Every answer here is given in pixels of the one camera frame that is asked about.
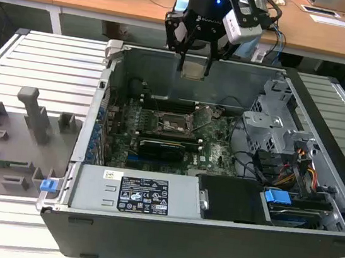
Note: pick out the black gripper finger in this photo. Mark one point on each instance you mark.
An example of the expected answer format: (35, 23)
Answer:
(224, 48)
(168, 36)

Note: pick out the silver CPU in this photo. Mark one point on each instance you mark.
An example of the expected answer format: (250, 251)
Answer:
(193, 72)

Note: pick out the metal locking lever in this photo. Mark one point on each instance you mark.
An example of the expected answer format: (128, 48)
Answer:
(154, 101)

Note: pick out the black RAM slot bank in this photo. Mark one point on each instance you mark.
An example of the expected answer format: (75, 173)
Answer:
(171, 138)
(169, 104)

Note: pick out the CPU socket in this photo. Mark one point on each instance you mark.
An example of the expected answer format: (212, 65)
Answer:
(169, 127)

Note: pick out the pale blue teach pendant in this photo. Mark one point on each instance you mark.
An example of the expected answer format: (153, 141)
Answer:
(248, 46)

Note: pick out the cardboard box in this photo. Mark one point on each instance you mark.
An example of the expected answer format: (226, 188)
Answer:
(117, 31)

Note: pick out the metal drive cage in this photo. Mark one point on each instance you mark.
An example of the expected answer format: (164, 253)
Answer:
(261, 128)

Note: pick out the wooden desk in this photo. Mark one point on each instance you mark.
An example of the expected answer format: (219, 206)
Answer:
(315, 36)

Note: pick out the white flat tablet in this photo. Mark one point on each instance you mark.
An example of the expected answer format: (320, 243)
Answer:
(320, 10)

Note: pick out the green motherboard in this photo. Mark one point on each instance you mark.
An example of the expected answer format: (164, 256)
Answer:
(217, 151)

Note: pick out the white paper sheet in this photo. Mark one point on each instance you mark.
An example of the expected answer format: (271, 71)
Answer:
(331, 21)

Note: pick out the black graphics card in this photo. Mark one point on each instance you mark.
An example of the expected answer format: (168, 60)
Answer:
(161, 151)

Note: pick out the silver laptop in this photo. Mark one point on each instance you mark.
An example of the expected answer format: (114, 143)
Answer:
(335, 3)

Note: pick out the silver finned heat sink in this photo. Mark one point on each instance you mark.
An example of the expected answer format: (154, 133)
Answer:
(193, 172)

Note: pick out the black plastic shroud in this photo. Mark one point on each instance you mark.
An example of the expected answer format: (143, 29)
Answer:
(233, 200)

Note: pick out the hard disk in blue carrier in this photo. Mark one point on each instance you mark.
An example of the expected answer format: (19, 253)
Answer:
(276, 198)

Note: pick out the grey power supply unit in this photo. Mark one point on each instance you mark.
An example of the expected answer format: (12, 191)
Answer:
(94, 188)

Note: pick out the blue case latch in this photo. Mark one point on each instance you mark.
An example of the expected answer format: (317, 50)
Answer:
(48, 185)

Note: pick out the grey parts rack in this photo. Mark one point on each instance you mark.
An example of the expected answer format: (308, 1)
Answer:
(13, 152)

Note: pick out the black open PC case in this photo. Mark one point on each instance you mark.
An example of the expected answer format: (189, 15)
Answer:
(177, 241)

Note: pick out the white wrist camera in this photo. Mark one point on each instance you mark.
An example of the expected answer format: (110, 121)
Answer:
(236, 27)

